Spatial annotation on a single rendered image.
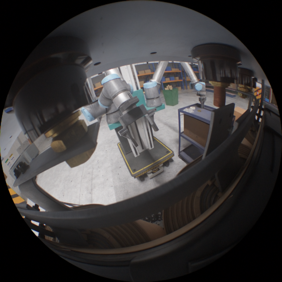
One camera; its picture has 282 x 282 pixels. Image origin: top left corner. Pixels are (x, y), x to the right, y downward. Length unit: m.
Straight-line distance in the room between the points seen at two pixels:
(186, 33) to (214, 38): 0.04
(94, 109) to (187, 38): 0.73
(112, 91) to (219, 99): 0.38
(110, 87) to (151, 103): 0.66
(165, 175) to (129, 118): 1.25
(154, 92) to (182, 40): 0.87
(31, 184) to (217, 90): 0.39
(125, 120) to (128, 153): 1.17
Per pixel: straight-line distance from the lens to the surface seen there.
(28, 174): 0.18
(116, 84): 0.42
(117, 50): 0.16
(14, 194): 4.77
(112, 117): 0.87
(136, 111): 0.42
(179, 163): 1.65
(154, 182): 1.47
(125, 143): 1.42
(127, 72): 1.16
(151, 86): 0.99
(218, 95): 0.22
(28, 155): 8.98
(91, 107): 0.77
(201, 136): 1.19
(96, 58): 0.17
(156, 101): 1.01
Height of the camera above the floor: 1.29
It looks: 34 degrees down
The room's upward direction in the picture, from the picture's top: 16 degrees counter-clockwise
